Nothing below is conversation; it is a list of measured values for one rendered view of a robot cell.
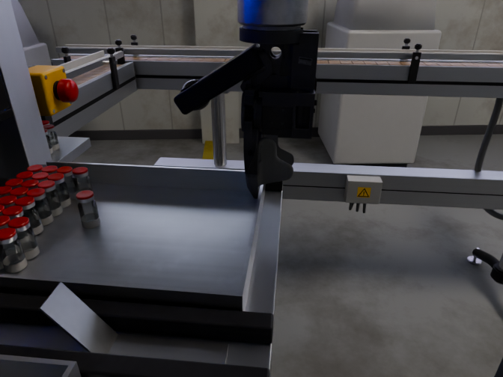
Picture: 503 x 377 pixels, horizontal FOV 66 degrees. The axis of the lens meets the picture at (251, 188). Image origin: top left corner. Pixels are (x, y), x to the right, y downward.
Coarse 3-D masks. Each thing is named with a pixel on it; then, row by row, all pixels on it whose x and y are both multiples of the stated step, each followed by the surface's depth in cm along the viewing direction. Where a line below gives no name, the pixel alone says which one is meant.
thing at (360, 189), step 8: (352, 176) 140; (360, 176) 140; (368, 176) 140; (352, 184) 138; (360, 184) 137; (368, 184) 137; (376, 184) 137; (344, 192) 144; (352, 192) 139; (360, 192) 139; (368, 192) 138; (376, 192) 138; (352, 200) 141; (360, 200) 140; (368, 200) 140; (376, 200) 140
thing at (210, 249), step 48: (96, 192) 58; (144, 192) 58; (192, 192) 58; (240, 192) 58; (48, 240) 47; (96, 240) 47; (144, 240) 47; (192, 240) 47; (240, 240) 47; (0, 288) 37; (48, 288) 37; (96, 288) 36; (144, 288) 35; (192, 288) 40; (240, 288) 35
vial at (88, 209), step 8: (80, 200) 48; (88, 200) 48; (80, 208) 48; (88, 208) 48; (96, 208) 49; (80, 216) 49; (88, 216) 49; (96, 216) 49; (88, 224) 49; (96, 224) 50
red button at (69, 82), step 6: (60, 84) 65; (66, 84) 66; (72, 84) 66; (60, 90) 65; (66, 90) 65; (72, 90) 66; (78, 90) 68; (60, 96) 66; (66, 96) 66; (72, 96) 67
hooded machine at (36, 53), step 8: (16, 0) 252; (16, 8) 250; (16, 16) 248; (24, 16) 256; (24, 24) 255; (24, 32) 254; (32, 32) 262; (24, 40) 252; (32, 40) 261; (24, 48) 248; (32, 48) 255; (40, 48) 264; (32, 56) 254; (40, 56) 264; (48, 56) 273; (32, 64) 254; (40, 64) 264; (48, 64) 273
